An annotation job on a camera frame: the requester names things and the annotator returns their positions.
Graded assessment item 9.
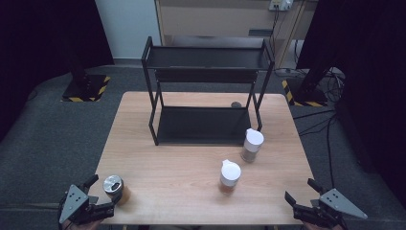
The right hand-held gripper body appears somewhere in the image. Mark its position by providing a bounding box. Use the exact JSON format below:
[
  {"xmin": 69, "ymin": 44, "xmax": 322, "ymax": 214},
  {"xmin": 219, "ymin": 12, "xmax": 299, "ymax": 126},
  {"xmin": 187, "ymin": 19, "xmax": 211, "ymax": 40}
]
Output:
[{"xmin": 292, "ymin": 188, "xmax": 369, "ymax": 229}]

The beige wooden cabinet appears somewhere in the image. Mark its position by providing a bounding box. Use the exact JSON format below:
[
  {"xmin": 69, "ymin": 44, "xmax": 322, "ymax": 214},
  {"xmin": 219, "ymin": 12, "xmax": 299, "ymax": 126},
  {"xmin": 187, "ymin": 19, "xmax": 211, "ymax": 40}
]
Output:
[{"xmin": 154, "ymin": 0, "xmax": 319, "ymax": 69}]

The long black floor cable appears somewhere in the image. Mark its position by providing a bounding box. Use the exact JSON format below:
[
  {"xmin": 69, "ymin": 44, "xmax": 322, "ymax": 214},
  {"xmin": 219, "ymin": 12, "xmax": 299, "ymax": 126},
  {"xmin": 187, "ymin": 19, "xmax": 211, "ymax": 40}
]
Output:
[{"xmin": 325, "ymin": 114, "xmax": 339, "ymax": 190}]

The black metal two-tier rack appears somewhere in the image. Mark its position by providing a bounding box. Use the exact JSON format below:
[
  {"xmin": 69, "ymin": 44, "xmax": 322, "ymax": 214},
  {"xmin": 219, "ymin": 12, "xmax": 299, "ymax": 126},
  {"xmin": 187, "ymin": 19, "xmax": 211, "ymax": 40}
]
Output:
[{"xmin": 141, "ymin": 35, "xmax": 276, "ymax": 147}]

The black stand with striped base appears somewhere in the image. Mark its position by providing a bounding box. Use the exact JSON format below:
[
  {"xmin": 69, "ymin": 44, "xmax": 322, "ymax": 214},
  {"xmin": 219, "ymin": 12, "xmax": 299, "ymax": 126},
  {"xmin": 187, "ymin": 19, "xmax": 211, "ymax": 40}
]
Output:
[
  {"xmin": 60, "ymin": 47, "xmax": 111, "ymax": 104},
  {"xmin": 281, "ymin": 58, "xmax": 333, "ymax": 108}
]

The dark curtain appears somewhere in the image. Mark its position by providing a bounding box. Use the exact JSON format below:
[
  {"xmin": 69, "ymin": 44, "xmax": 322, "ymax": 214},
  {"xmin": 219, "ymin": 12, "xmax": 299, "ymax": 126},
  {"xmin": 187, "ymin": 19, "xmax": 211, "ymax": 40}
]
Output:
[
  {"xmin": 296, "ymin": 0, "xmax": 406, "ymax": 207},
  {"xmin": 0, "ymin": 0, "xmax": 115, "ymax": 142}
]

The person's right hand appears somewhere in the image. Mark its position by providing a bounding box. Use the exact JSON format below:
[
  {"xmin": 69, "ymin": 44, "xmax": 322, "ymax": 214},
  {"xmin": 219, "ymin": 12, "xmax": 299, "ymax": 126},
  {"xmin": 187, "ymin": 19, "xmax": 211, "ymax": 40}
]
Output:
[{"xmin": 301, "ymin": 221, "xmax": 339, "ymax": 230}]

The silver lid amber jar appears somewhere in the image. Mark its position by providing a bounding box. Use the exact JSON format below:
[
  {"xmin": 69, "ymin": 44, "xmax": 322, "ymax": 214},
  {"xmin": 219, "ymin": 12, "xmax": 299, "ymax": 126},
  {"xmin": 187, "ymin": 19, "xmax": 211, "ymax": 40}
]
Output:
[{"xmin": 102, "ymin": 174, "xmax": 131, "ymax": 206}]

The white lid orange jar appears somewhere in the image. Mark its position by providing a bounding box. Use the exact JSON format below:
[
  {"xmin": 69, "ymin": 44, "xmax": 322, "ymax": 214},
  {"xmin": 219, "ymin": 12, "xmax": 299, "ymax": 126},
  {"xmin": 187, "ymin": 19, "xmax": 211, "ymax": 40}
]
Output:
[{"xmin": 219, "ymin": 158, "xmax": 242, "ymax": 196}]

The tangle of floor cables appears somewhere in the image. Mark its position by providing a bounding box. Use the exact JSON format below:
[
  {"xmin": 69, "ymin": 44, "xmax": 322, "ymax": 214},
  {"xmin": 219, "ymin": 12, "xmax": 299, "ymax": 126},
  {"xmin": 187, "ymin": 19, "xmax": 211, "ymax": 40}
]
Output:
[{"xmin": 323, "ymin": 67, "xmax": 347, "ymax": 104}]

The white lid grey jar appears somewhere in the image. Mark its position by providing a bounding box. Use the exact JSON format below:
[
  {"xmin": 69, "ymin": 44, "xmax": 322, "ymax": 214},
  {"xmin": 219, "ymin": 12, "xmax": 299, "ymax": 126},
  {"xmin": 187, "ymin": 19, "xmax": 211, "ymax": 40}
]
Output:
[{"xmin": 240, "ymin": 127, "xmax": 265, "ymax": 164}]

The white power strip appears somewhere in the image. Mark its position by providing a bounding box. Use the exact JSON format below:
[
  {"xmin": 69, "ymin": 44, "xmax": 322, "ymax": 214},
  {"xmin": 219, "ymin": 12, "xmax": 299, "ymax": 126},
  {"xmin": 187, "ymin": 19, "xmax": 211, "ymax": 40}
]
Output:
[{"xmin": 268, "ymin": 0, "xmax": 294, "ymax": 12}]

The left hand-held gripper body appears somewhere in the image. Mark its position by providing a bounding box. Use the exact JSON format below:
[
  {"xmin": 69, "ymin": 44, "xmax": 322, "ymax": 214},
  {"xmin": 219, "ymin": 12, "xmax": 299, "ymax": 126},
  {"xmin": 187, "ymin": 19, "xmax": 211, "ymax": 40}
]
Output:
[{"xmin": 57, "ymin": 184, "xmax": 116, "ymax": 226}]

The person's left hand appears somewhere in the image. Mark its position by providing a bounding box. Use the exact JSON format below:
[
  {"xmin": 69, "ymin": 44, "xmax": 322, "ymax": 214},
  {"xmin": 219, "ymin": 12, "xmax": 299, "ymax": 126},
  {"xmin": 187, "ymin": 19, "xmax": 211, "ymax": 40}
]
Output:
[{"xmin": 61, "ymin": 218, "xmax": 103, "ymax": 230}]

